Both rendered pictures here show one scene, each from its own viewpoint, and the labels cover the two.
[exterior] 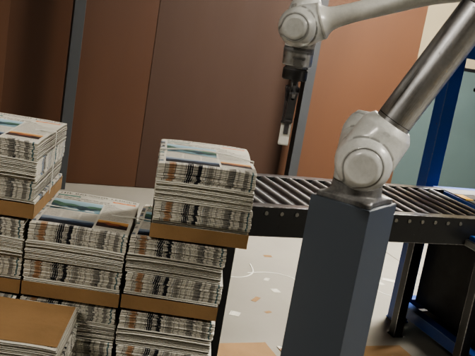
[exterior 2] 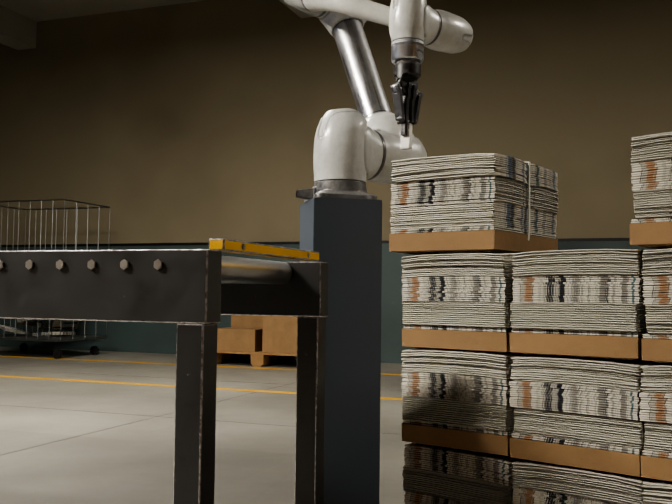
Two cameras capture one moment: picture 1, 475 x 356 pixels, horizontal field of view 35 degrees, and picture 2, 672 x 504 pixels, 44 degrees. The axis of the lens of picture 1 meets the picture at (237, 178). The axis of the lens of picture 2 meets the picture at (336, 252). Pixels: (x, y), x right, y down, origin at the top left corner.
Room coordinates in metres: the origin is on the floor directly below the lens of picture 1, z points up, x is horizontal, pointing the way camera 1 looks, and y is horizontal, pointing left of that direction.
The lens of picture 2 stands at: (4.05, 1.28, 0.73)
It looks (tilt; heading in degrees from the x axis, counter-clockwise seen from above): 3 degrees up; 223
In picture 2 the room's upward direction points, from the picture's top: 1 degrees clockwise
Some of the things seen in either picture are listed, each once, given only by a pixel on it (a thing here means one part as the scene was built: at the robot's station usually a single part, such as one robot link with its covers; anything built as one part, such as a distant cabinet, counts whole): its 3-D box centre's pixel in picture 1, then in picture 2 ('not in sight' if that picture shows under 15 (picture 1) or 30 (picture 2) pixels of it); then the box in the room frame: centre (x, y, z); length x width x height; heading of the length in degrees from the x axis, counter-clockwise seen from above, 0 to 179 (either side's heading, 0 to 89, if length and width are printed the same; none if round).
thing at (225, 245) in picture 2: not in sight; (271, 251); (2.99, 0.12, 0.81); 0.43 x 0.03 x 0.02; 23
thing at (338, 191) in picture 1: (358, 188); (333, 192); (2.29, -0.38, 1.03); 0.22 x 0.18 x 0.06; 147
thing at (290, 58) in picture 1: (297, 58); (407, 53); (2.28, -0.12, 1.39); 0.09 x 0.09 x 0.06
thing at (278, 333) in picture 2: not in sight; (274, 336); (-1.76, -5.04, 0.28); 1.20 x 0.80 x 0.56; 113
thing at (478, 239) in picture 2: not in sight; (455, 242); (2.38, 0.11, 0.86); 0.29 x 0.16 x 0.04; 96
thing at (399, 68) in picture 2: (293, 82); (407, 80); (2.28, -0.12, 1.32); 0.08 x 0.07 x 0.09; 4
